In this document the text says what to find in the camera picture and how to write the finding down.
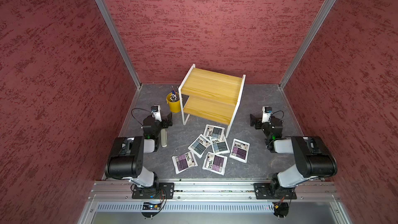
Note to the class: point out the right aluminium corner post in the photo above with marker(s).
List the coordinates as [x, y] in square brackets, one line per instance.
[313, 30]

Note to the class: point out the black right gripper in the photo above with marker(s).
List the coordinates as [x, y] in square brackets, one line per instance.
[258, 121]

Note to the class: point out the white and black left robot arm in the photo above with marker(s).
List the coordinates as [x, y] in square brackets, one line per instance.
[126, 159]

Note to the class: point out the aluminium corner post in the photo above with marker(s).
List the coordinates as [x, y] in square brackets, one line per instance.
[118, 41]
[313, 30]

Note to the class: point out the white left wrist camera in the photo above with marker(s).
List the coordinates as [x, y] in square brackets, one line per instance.
[156, 112]

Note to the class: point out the yellow pen cup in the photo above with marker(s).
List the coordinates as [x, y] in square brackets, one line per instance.
[175, 107]

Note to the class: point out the aluminium mounting rail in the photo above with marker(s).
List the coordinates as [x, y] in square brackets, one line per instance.
[213, 189]

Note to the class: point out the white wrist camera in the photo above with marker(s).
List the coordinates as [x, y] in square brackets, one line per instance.
[266, 114]
[156, 112]

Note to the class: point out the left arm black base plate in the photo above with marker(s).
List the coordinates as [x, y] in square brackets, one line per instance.
[159, 191]

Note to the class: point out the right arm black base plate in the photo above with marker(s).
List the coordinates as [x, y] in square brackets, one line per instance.
[269, 191]

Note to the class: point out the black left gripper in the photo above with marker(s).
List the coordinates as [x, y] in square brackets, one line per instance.
[166, 122]

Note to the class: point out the beige rectangular case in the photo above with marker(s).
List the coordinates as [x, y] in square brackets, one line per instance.
[163, 138]

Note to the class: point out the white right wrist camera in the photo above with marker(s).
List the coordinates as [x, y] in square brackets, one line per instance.
[266, 114]

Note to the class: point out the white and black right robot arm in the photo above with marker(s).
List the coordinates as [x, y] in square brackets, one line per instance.
[312, 158]

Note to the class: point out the pens in cup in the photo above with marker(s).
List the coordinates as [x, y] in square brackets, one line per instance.
[174, 95]

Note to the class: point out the left aluminium corner post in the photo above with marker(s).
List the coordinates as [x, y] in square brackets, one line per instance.
[118, 41]

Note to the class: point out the wooden shelf with white frame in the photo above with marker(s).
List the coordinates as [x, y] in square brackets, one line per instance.
[212, 96]

